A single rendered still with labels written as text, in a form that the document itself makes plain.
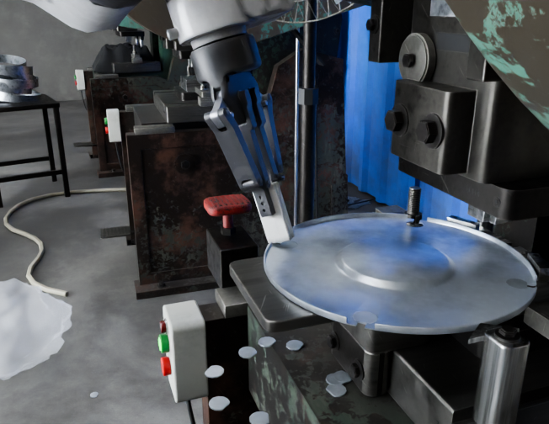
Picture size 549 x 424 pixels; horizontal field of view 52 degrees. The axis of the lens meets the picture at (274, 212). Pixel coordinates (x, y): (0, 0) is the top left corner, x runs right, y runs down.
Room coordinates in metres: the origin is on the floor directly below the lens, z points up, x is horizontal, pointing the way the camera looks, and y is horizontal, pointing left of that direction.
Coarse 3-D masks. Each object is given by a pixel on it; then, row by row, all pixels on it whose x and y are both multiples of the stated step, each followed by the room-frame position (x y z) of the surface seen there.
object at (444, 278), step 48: (336, 240) 0.63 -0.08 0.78; (384, 240) 0.62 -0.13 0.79; (432, 240) 0.63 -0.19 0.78; (480, 240) 0.63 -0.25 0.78; (288, 288) 0.51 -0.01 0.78; (336, 288) 0.51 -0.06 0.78; (384, 288) 0.51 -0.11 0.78; (432, 288) 0.51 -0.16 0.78; (480, 288) 0.51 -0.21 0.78; (528, 288) 0.51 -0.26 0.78
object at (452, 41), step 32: (416, 0) 0.64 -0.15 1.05; (416, 32) 0.64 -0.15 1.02; (448, 32) 0.58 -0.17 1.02; (416, 64) 0.61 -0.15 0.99; (448, 64) 0.58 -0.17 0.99; (416, 96) 0.57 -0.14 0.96; (448, 96) 0.53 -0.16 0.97; (480, 96) 0.53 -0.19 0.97; (512, 96) 0.52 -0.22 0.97; (416, 128) 0.55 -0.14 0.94; (448, 128) 0.53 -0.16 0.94; (480, 128) 0.52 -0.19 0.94; (512, 128) 0.52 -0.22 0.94; (544, 128) 0.53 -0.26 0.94; (416, 160) 0.56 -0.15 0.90; (448, 160) 0.53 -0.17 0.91; (480, 160) 0.52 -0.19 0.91; (512, 160) 0.52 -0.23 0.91; (544, 160) 0.53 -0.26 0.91
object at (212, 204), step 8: (208, 200) 0.84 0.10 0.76; (216, 200) 0.84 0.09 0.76; (224, 200) 0.84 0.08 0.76; (232, 200) 0.84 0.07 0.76; (240, 200) 0.84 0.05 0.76; (248, 200) 0.84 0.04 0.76; (208, 208) 0.82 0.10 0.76; (216, 208) 0.81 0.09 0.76; (224, 208) 0.81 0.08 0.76; (232, 208) 0.82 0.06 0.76; (240, 208) 0.82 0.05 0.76; (248, 208) 0.83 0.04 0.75; (224, 216) 0.84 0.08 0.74; (232, 216) 0.84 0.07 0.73; (224, 224) 0.84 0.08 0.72; (232, 224) 0.84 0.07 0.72
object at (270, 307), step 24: (240, 264) 0.57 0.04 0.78; (240, 288) 0.52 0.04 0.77; (264, 288) 0.51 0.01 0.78; (264, 312) 0.46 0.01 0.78; (288, 312) 0.46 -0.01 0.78; (312, 312) 0.46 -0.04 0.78; (336, 336) 0.57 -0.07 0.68; (360, 336) 0.52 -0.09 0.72; (384, 336) 0.51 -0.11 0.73; (408, 336) 0.52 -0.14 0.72; (360, 360) 0.52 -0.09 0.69; (384, 360) 0.51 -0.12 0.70; (360, 384) 0.52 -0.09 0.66; (384, 384) 0.51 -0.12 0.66
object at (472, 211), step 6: (468, 204) 0.61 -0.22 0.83; (468, 210) 0.61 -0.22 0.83; (474, 210) 0.60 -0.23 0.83; (480, 210) 0.59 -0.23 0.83; (474, 216) 0.60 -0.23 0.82; (480, 216) 0.59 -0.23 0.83; (486, 216) 0.59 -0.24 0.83; (492, 216) 0.59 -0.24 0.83; (492, 222) 0.58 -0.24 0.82; (498, 222) 0.58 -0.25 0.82; (504, 222) 0.59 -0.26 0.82
